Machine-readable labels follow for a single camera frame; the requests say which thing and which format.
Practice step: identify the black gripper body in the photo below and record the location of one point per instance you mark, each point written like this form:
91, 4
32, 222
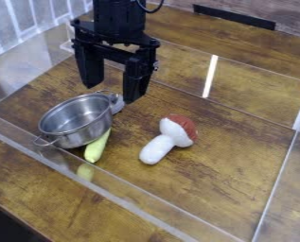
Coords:
116, 46

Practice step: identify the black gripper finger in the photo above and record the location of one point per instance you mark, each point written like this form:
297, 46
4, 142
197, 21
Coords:
91, 66
136, 78

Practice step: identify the small stainless steel pot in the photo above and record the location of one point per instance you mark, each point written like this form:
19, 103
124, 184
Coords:
79, 120

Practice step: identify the light green plush spoon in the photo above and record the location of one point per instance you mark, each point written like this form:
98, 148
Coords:
95, 148

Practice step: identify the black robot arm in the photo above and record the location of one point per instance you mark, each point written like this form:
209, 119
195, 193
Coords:
122, 14

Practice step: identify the plush red cap mushroom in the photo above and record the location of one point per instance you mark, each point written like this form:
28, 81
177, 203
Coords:
178, 133

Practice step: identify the black bar on table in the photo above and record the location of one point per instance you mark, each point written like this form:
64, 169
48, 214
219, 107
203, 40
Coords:
234, 17

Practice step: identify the clear acrylic back barrier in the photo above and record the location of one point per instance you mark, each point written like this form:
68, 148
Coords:
235, 85

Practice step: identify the clear acrylic barrier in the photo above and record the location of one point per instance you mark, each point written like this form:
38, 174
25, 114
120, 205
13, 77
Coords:
155, 210
235, 85

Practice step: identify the clear acrylic front barrier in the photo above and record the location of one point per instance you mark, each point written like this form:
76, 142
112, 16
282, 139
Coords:
155, 210

